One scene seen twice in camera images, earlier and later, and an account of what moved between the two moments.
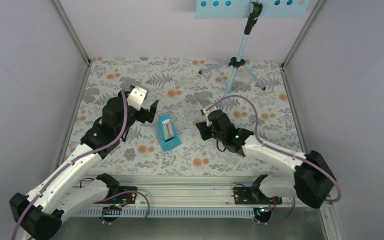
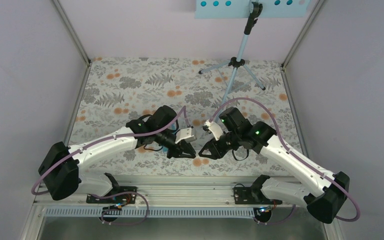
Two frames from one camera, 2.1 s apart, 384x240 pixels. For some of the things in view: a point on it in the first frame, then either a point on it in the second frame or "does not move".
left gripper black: x=143 y=117 to x=181 y=146
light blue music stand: x=247 y=9 does not move
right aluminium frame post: x=315 y=10 does not move
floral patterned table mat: x=254 y=95 does not move
